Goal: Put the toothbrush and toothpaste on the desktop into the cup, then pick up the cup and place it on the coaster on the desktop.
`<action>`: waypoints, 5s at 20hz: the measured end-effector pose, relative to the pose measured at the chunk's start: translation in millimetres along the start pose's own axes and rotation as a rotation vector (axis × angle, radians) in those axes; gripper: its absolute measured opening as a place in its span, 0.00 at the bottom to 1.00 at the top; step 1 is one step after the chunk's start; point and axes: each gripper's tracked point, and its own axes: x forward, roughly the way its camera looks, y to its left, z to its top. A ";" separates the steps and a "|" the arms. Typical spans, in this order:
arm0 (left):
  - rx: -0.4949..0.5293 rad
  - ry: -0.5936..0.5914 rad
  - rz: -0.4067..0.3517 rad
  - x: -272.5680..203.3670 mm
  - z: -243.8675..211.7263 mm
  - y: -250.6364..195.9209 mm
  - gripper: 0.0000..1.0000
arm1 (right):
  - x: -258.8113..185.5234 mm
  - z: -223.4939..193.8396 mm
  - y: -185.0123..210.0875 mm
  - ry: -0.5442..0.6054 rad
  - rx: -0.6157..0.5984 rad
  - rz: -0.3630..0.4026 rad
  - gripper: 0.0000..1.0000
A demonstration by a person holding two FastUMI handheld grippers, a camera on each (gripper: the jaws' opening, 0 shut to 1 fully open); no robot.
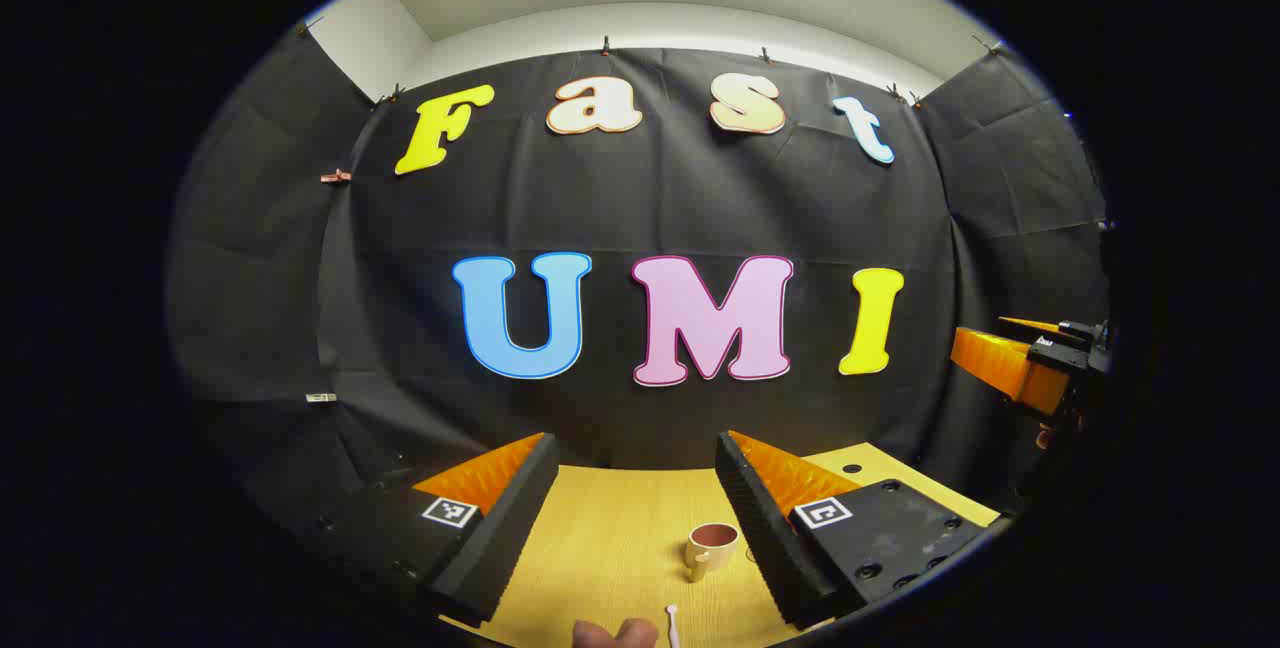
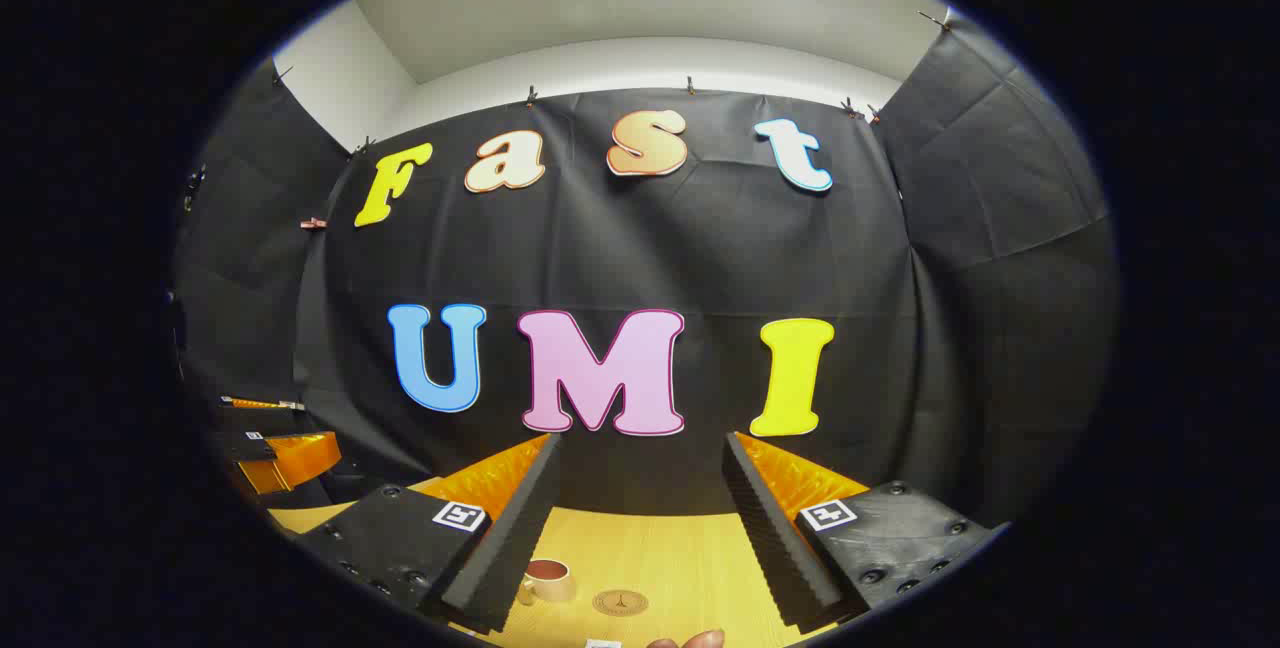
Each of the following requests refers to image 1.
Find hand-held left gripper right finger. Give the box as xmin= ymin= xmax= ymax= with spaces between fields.
xmin=713 ymin=430 xmax=1003 ymax=631

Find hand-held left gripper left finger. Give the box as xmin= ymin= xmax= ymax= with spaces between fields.
xmin=300 ymin=431 xmax=561 ymax=629

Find beige cup with brown inside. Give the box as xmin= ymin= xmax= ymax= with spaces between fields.
xmin=684 ymin=522 xmax=741 ymax=584

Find wooden desktop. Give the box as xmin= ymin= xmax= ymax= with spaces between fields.
xmin=440 ymin=443 xmax=1001 ymax=648

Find black backdrop cloth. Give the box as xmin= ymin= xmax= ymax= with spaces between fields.
xmin=165 ymin=23 xmax=1111 ymax=569

